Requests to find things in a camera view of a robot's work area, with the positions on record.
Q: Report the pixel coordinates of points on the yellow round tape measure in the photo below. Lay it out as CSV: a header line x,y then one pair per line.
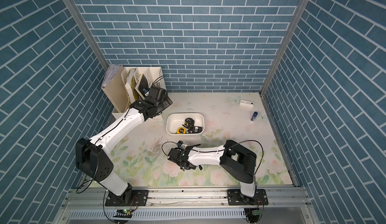
x,y
181,130

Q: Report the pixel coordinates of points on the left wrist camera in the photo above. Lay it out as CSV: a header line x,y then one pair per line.
x,y
157,93

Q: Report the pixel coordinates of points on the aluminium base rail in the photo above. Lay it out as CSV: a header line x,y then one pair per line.
x,y
191,205

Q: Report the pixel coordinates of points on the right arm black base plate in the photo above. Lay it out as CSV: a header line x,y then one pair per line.
x,y
247,197

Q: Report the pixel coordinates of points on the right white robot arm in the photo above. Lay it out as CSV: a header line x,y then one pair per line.
x,y
237,160

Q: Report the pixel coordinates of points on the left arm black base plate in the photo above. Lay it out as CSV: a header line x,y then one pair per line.
x,y
131,198

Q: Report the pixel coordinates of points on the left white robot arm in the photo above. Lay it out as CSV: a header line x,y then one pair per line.
x,y
92,155

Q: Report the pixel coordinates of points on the white perforated file organizer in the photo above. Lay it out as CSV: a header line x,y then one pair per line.
x,y
151,73

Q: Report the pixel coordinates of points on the small black round tape measure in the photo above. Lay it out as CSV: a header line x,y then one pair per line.
x,y
197,130

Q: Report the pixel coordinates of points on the white rectangular device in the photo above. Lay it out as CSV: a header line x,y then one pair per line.
x,y
246,103

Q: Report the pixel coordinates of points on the white yellow-edged book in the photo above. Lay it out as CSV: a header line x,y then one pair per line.
x,y
130,84

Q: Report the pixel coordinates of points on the beige file folder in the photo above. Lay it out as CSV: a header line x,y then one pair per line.
x,y
114,88

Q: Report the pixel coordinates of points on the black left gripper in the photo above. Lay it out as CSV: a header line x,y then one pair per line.
x,y
167,102

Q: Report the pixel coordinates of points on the white oval storage box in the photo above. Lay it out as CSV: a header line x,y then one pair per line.
x,y
176,120

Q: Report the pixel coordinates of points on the black worn-page book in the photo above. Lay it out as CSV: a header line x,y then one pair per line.
x,y
142,86

